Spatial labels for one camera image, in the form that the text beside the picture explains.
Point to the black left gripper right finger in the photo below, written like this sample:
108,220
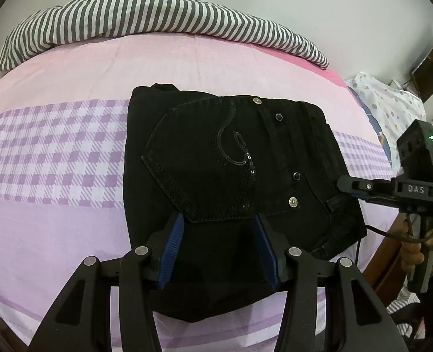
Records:
273,245

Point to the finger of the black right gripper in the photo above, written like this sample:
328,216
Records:
372,191

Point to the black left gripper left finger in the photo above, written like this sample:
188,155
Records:
164,246

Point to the black pants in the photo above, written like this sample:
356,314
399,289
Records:
220,161

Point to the right hand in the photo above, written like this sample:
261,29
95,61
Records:
412,255

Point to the white patterned cloth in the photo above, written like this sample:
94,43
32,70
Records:
393,109

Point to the wooden furniture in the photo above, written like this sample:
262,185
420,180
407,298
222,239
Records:
430,66

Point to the pink purple plaid bedsheet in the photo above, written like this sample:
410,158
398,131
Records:
62,133

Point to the grey white striped duvet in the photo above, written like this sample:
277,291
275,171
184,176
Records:
81,20

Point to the black camera box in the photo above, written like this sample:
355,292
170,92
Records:
415,145

